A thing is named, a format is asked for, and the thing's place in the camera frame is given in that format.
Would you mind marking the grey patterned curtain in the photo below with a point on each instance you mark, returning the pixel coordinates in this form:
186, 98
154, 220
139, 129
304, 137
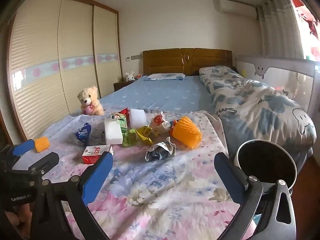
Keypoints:
280, 29

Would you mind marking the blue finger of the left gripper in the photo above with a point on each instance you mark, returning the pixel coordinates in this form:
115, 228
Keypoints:
23, 147
44, 165

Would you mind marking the red white plastic bag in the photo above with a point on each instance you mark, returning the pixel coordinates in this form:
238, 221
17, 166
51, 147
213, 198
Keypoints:
159, 125

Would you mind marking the floral pink blue blanket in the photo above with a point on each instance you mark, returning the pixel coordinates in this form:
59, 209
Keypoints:
178, 198

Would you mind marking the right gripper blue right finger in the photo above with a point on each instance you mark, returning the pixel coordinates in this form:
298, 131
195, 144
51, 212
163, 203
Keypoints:
232, 177

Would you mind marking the blue pillow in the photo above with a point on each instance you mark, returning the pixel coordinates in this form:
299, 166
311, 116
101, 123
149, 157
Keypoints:
165, 76

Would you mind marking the blue grey cloud duvet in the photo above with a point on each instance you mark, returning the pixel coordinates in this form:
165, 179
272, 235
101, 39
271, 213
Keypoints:
250, 109

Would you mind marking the red white milk carton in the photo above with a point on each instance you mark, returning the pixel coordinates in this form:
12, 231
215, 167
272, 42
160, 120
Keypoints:
92, 153

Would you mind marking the grey bed guard rail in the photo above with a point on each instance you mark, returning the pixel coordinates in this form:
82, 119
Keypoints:
297, 79

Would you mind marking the person's left hand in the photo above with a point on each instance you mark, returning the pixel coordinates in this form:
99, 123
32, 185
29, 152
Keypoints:
21, 220

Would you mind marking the light blue bed sheet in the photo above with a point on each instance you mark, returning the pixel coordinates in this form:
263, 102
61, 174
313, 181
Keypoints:
179, 96

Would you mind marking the orange red snack wrapper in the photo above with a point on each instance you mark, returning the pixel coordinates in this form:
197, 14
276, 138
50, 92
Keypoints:
172, 125

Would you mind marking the green crumpled wrapper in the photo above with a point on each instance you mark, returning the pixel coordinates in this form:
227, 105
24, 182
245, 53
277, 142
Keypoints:
129, 138

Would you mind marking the dark wooden nightstand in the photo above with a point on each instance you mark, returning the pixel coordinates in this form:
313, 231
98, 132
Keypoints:
120, 85

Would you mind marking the blue tempo tissue packet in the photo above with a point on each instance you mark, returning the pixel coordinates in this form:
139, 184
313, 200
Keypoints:
83, 133

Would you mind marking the yellow snack bag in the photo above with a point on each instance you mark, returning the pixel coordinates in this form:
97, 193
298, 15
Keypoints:
147, 135

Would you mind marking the white air conditioner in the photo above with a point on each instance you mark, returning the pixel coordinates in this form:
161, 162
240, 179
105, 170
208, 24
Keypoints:
232, 7

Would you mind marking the round trash bin black liner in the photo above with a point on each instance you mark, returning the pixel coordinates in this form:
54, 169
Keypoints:
267, 161

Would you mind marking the cartoon fox wrapper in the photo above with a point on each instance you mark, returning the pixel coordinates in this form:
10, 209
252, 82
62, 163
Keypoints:
161, 151

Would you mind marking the wooden headboard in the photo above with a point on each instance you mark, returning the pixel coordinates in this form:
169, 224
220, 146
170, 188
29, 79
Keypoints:
184, 60

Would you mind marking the wall switch panel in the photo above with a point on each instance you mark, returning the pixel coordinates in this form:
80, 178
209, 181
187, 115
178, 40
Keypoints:
134, 57

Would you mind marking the beige teddy bear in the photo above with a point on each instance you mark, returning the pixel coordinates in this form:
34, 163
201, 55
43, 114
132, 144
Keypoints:
89, 99

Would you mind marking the beige sliding door wardrobe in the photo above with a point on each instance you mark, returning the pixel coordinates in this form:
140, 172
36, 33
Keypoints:
57, 48

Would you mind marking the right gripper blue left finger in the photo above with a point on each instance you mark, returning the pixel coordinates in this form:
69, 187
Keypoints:
94, 177

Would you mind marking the green cartoon milk carton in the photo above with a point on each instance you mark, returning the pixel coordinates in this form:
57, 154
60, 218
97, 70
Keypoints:
122, 121

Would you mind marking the white rabbit toy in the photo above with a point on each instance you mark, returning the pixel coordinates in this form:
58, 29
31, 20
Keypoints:
130, 76

